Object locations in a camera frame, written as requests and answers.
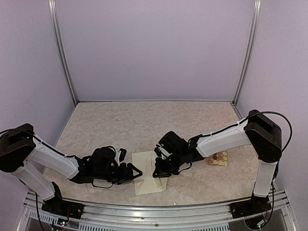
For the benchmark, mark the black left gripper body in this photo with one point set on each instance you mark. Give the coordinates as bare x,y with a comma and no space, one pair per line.
115,176

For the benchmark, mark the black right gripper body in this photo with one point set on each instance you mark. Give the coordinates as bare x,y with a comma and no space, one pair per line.
174,160

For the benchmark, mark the cream paper envelope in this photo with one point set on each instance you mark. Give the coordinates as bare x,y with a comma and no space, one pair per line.
146,184

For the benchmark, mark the brown sticker sheet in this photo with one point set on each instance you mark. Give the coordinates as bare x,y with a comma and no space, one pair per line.
218,159

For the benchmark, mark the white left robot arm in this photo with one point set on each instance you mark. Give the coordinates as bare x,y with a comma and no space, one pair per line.
20,148

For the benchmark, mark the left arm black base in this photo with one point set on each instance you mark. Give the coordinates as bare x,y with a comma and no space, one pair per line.
57,205

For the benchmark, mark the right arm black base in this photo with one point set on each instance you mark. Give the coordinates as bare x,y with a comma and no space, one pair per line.
249,207

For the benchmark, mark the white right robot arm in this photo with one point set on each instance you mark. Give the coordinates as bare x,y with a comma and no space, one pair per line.
256,131

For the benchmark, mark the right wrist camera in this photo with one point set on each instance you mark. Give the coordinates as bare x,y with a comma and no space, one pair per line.
161,152

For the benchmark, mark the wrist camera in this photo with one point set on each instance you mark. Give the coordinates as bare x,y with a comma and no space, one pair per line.
120,155
161,152

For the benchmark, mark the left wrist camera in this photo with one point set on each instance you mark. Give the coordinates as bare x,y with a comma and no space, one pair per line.
120,155

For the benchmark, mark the left aluminium frame post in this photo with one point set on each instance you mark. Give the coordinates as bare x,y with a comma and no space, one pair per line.
61,51

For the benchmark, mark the aluminium frame post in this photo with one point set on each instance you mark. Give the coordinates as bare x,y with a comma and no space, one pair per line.
248,52
61,51

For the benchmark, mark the right aluminium frame post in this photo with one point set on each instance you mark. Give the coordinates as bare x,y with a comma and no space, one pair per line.
248,52

